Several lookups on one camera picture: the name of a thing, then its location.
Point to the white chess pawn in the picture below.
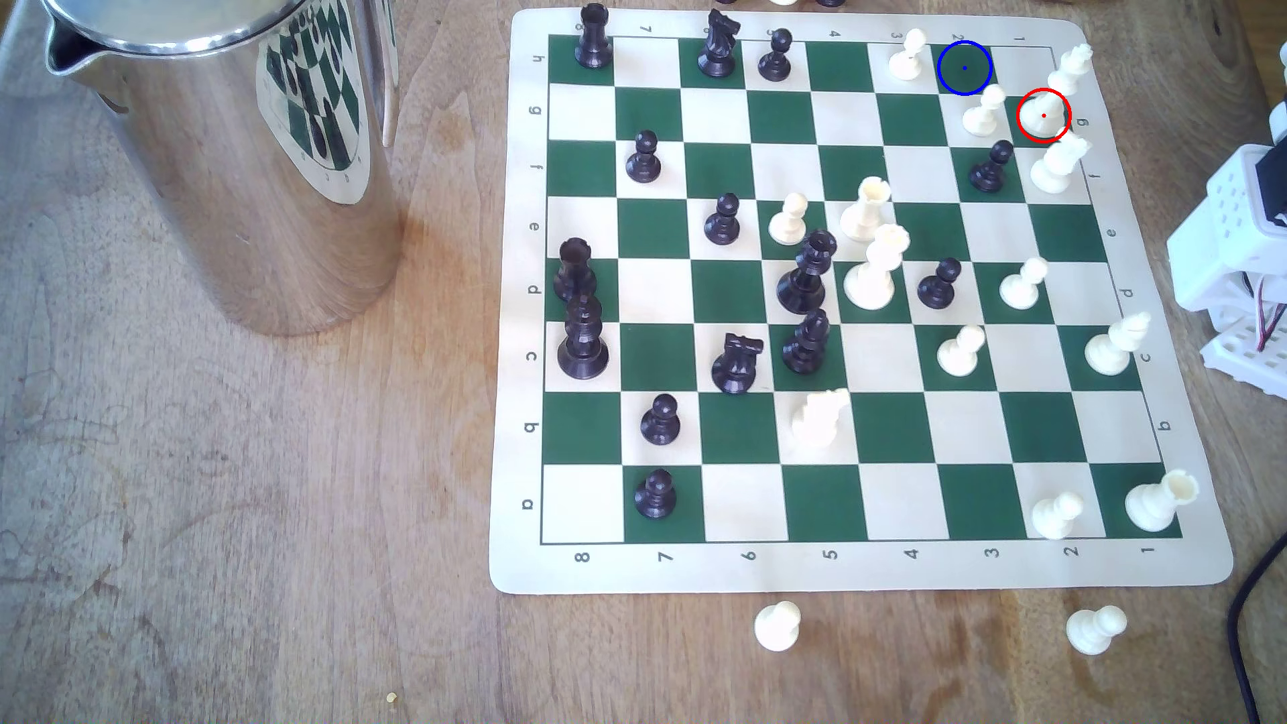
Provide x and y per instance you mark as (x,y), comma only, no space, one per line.
(907,62)
(1053,518)
(788,226)
(1021,290)
(1091,631)
(958,355)
(777,629)
(981,119)

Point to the black chess rook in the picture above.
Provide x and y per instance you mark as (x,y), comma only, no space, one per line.
(575,267)
(593,40)

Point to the white chess bishop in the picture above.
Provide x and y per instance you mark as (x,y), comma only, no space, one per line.
(1108,352)
(1054,173)

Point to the black chess knight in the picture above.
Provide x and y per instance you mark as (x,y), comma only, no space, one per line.
(736,367)
(718,50)

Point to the white chess king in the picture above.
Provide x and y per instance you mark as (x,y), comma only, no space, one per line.
(1046,111)

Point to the green and cream chess mat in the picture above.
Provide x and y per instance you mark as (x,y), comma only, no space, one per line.
(890,427)

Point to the white chess queen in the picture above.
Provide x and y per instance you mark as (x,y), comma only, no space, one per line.
(871,282)

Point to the polished steel pitcher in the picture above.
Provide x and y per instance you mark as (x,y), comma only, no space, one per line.
(201,181)

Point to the white chess knight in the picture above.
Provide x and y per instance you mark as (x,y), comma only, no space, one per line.
(816,422)

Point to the white chess rook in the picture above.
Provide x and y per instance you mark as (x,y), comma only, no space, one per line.
(1151,506)
(863,216)

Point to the black chess bishop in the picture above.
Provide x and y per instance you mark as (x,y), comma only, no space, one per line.
(804,350)

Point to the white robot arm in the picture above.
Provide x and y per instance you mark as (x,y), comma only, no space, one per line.
(1232,241)

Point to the black chess king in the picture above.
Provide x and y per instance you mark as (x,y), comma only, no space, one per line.
(583,347)

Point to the black chess queen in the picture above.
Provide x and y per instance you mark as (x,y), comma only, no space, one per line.
(802,287)

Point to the black chess pawn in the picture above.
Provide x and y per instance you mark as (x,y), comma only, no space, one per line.
(656,499)
(661,424)
(722,226)
(937,290)
(775,62)
(989,173)
(643,163)

